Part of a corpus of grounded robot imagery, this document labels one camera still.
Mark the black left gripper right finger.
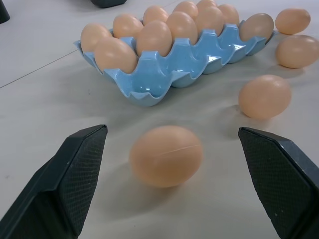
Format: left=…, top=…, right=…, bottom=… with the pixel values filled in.
left=238, top=126, right=319, bottom=239

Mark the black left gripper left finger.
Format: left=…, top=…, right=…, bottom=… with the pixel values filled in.
left=0, top=124, right=109, bottom=239

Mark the blue egg tray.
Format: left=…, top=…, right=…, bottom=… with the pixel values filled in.
left=73, top=23, right=280, bottom=108

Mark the tan plastic egg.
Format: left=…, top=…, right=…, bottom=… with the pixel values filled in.
left=136, top=20, right=173, bottom=57
left=238, top=74, right=293, bottom=119
left=194, top=5, right=225, bottom=37
left=275, top=8, right=312, bottom=35
left=129, top=125, right=204, bottom=188
left=80, top=23, right=113, bottom=52
left=217, top=3, right=240, bottom=26
left=172, top=0, right=199, bottom=21
left=239, top=12, right=275, bottom=42
left=143, top=5, right=170, bottom=26
left=275, top=34, right=319, bottom=69
left=165, top=11, right=198, bottom=46
left=112, top=13, right=145, bottom=39
left=195, top=0, right=218, bottom=10
left=94, top=37, right=139, bottom=74

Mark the dark rounded object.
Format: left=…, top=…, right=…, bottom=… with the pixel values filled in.
left=0, top=0, right=11, bottom=24
left=90, top=0, right=127, bottom=9

